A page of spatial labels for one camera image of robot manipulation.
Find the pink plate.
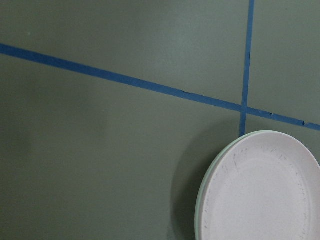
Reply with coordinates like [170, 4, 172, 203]
[209, 130, 320, 240]

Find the light green plate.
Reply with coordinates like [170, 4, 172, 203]
[194, 129, 266, 240]

